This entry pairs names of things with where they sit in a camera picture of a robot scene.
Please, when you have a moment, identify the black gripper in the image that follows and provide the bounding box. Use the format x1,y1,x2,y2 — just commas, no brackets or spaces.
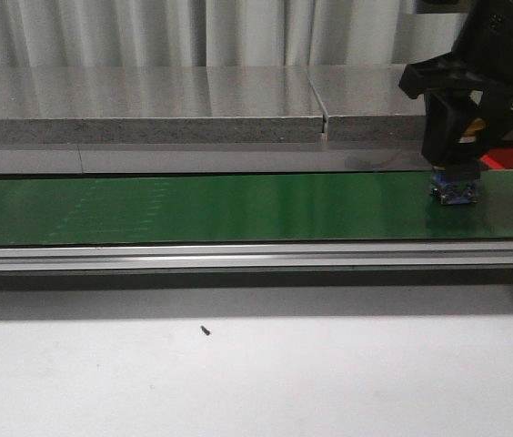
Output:
399,1,513,165

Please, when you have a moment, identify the green conveyor belt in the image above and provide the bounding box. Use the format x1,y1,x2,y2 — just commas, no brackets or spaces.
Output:
0,170,513,247

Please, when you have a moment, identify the grey stone slab right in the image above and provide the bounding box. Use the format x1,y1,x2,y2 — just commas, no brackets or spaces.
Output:
307,61,513,143

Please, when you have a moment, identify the grey stone slab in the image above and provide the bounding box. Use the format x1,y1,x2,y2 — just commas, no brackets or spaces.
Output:
307,61,513,143
0,66,325,144

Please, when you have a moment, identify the grey stone slab left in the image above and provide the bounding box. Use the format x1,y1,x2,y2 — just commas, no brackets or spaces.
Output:
0,66,325,144

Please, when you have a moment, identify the grey pleated curtain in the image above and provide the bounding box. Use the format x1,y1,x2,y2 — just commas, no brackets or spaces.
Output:
0,0,465,67

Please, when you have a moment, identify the aluminium conveyor side rail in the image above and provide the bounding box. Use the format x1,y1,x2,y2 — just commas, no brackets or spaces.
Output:
0,240,513,272

